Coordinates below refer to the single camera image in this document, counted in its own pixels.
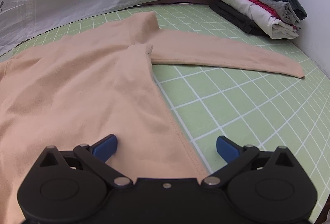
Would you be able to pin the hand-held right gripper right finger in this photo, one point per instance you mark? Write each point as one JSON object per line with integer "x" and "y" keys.
{"x": 226, "y": 148}

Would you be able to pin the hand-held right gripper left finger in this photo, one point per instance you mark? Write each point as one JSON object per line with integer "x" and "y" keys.
{"x": 105, "y": 148}

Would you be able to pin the beige long-sleeve shirt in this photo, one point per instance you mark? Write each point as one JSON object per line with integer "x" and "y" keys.
{"x": 77, "y": 84}

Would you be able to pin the stack of folded clothes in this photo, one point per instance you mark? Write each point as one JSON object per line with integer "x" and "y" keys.
{"x": 257, "y": 16}

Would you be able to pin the green grid mat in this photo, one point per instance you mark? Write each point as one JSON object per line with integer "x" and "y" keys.
{"x": 245, "y": 110}

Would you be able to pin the folded black garment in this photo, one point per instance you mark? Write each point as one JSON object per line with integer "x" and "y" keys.
{"x": 232, "y": 13}

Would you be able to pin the folded grey garment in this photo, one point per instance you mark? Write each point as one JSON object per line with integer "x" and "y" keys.
{"x": 281, "y": 6}

